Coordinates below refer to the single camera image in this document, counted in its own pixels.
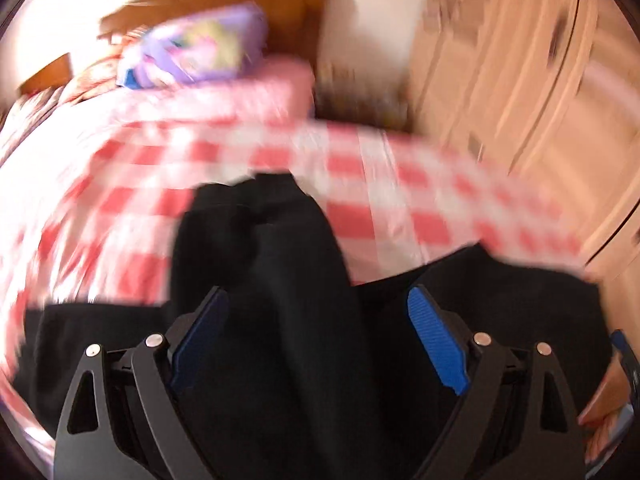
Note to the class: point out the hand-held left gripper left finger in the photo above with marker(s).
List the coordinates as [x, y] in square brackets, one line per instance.
[200, 335]

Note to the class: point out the wooden headboard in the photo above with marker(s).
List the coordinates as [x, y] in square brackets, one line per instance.
[292, 15]

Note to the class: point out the pink bed sheet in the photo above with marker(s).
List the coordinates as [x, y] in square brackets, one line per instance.
[250, 92]

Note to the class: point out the orange floral pillow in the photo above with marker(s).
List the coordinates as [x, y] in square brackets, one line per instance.
[85, 82]

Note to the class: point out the red white checkered bed sheet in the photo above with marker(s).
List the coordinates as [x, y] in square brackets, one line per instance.
[380, 165]

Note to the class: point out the black pants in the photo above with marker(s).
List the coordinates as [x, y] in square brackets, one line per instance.
[280, 260]

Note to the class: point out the person's right hand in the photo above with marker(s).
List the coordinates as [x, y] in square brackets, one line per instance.
[600, 405]

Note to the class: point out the light wooden wardrobe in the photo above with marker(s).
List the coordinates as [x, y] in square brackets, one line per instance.
[525, 85]

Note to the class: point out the purple folded quilt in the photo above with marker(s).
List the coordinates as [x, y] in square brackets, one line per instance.
[200, 45]

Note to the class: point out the dark nightstand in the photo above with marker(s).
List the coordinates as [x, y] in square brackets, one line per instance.
[360, 105]

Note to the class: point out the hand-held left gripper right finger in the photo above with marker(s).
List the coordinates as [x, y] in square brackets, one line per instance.
[435, 335]

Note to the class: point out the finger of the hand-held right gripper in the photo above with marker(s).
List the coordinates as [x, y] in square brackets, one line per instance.
[624, 350]

